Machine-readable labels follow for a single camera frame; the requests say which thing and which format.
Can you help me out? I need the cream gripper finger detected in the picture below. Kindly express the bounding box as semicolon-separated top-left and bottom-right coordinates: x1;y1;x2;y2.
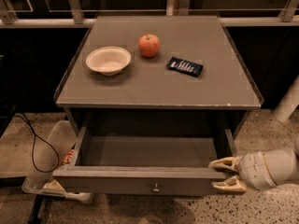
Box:
208;156;241;172
211;175;247;193

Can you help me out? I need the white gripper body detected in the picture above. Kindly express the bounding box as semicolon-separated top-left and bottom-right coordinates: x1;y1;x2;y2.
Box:
237;152;277;190

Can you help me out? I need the grey top drawer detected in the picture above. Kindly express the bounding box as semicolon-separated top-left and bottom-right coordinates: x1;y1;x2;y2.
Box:
53;123;236;197

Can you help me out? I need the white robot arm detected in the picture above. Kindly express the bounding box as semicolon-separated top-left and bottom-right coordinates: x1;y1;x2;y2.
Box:
208;76;299;192

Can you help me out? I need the grey drawer cabinet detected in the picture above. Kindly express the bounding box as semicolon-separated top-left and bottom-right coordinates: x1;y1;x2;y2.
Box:
52;15;264;142

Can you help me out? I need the dark blue snack packet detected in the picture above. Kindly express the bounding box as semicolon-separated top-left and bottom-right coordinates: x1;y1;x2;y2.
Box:
166;57;204;77

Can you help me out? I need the red apple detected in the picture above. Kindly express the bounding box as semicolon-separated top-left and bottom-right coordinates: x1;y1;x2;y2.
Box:
138;34;160;58

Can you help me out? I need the white paper bowl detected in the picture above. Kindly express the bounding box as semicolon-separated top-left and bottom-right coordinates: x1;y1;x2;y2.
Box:
86;46;131;76

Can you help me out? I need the red green snack packet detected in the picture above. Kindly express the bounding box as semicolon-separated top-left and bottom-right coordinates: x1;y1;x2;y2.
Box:
62;149;74;165

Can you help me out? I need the yellow chip bag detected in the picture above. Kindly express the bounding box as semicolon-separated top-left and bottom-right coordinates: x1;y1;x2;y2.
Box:
44;179;64;191

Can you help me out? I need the metal railing frame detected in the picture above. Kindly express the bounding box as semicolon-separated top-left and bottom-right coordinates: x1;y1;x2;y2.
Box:
0;0;299;27

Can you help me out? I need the black cable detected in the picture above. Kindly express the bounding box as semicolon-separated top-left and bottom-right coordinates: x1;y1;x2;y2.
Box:
12;112;61;174

